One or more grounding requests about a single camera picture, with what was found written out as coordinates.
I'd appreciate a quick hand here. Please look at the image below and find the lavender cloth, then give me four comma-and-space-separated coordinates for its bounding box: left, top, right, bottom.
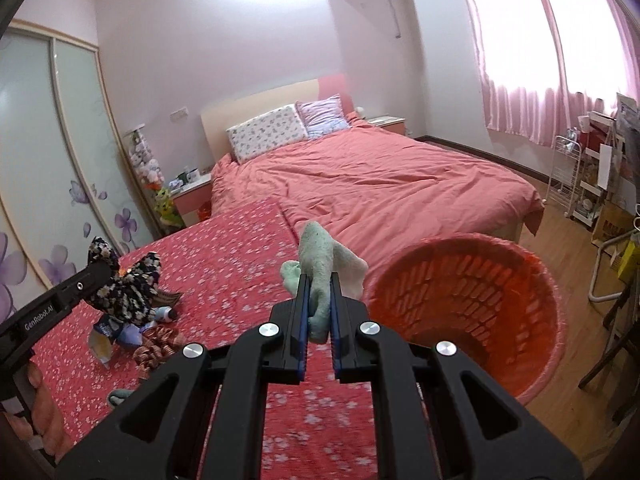
112, 322, 144, 348

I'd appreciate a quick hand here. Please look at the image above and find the pink white nightstand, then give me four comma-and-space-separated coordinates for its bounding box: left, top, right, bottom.
170, 172, 213, 228
365, 116, 407, 136

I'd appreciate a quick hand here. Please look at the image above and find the pink curtain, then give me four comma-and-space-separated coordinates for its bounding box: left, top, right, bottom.
452, 0, 640, 148

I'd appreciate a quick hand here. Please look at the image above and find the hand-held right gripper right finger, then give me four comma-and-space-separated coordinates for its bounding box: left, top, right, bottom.
330, 272, 586, 480

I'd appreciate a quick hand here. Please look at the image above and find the clear tube of plush toys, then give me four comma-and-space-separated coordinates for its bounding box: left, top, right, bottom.
122, 127, 166, 193

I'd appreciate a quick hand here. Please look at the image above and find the white metal frame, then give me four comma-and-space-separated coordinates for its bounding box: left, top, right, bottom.
587, 232, 640, 306

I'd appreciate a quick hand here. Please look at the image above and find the white wire rack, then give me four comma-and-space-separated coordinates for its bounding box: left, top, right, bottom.
545, 135, 583, 218

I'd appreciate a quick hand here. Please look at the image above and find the yellow white snack packet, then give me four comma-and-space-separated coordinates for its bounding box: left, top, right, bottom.
89, 322, 123, 371

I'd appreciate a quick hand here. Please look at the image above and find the bed with pink duvet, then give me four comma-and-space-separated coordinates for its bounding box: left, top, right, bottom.
210, 112, 546, 281

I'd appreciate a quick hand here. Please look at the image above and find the orange plastic basket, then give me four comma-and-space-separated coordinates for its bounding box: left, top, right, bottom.
364, 234, 568, 406

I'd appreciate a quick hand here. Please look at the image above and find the white pipe cover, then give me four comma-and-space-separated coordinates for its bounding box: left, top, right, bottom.
382, 0, 410, 41

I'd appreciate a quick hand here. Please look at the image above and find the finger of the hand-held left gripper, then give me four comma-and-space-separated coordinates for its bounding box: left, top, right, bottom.
0, 262, 114, 357

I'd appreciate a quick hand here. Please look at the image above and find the white storage cart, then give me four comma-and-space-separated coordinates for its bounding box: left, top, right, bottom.
572, 110, 619, 226

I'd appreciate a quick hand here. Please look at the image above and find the beige pink headboard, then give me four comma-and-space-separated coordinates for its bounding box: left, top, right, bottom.
200, 74, 348, 161

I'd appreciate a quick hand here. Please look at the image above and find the dark wooden chair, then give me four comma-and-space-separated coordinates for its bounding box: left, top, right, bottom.
579, 285, 640, 423

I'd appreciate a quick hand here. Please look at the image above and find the white floral pillow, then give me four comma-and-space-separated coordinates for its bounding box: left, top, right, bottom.
226, 104, 311, 165

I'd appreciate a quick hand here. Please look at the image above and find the brown cardboard box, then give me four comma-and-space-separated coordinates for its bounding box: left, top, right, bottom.
592, 200, 634, 247

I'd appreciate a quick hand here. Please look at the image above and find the purple striped pillow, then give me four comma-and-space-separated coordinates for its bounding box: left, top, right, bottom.
295, 94, 351, 140

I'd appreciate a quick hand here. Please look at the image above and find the dark floral cloth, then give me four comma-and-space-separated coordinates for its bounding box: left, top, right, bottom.
85, 236, 163, 333

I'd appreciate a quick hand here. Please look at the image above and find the red floral blanket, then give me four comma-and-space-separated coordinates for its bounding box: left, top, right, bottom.
20, 196, 436, 480

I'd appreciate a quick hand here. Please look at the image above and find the yellow green plush toy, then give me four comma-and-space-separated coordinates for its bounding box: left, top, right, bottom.
154, 187, 182, 227

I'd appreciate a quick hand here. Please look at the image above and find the sliding door wardrobe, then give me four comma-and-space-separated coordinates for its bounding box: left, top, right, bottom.
0, 19, 168, 326

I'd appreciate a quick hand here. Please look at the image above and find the yellow bag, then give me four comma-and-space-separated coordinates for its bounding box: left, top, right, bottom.
617, 242, 640, 282

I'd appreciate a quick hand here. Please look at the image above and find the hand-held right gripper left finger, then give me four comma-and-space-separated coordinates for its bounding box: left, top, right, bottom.
54, 274, 311, 480

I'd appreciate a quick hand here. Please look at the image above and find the person's left hand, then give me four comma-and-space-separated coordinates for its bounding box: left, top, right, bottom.
0, 364, 77, 463

